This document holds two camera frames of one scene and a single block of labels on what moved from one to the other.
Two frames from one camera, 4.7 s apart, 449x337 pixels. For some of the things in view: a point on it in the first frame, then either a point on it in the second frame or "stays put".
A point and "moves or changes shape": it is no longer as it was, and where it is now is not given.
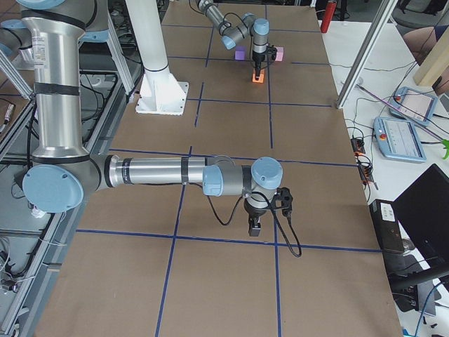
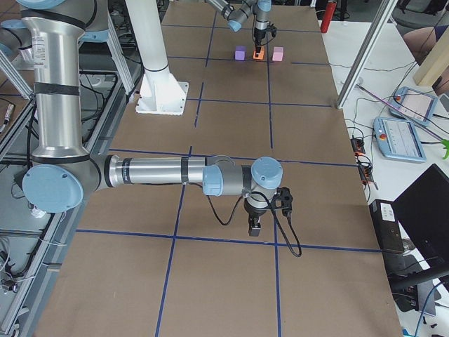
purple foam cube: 240,53 stays put
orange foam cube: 262,76 moves or changes shape
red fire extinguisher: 330,8 stays put
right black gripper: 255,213 stays put
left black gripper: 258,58 -> 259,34
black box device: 384,216 stays put
